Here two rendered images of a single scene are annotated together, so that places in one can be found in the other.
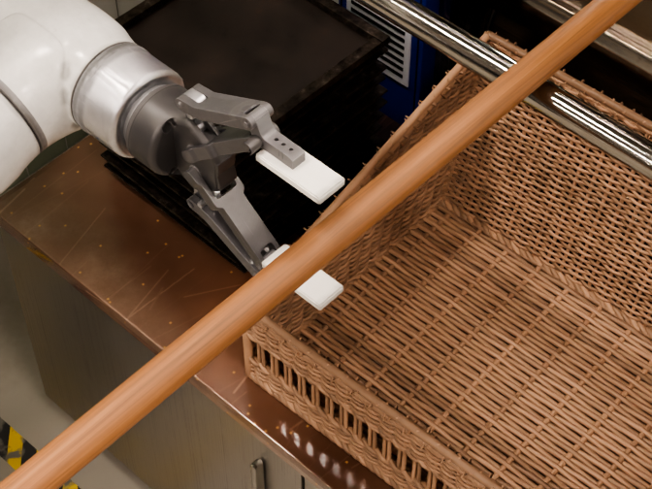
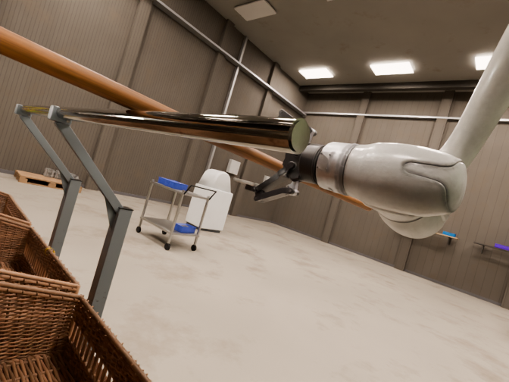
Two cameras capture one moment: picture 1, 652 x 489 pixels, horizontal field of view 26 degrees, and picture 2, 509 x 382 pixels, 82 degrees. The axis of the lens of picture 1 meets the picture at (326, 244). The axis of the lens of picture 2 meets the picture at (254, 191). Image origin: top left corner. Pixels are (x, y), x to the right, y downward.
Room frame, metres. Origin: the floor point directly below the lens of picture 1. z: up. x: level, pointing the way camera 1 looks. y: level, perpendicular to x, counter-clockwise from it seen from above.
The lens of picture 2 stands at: (1.41, 0.03, 1.10)
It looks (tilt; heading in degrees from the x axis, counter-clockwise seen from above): 0 degrees down; 179
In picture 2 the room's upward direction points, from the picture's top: 16 degrees clockwise
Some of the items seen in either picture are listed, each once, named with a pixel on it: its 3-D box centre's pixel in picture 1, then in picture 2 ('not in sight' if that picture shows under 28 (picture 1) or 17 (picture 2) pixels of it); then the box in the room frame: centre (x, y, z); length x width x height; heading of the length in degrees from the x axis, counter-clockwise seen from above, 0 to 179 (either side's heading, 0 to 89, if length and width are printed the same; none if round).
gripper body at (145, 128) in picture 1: (189, 145); (305, 162); (0.84, 0.12, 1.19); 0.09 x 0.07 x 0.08; 47
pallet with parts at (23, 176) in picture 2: not in sight; (50, 177); (-5.16, -4.26, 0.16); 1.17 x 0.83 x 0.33; 138
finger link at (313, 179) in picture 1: (300, 169); not in sight; (0.75, 0.02, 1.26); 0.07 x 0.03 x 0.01; 47
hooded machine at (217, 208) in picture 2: not in sight; (211, 199); (-5.33, -0.73, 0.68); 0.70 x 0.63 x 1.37; 138
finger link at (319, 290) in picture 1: (302, 277); (248, 183); (0.75, 0.02, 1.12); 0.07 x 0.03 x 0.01; 47
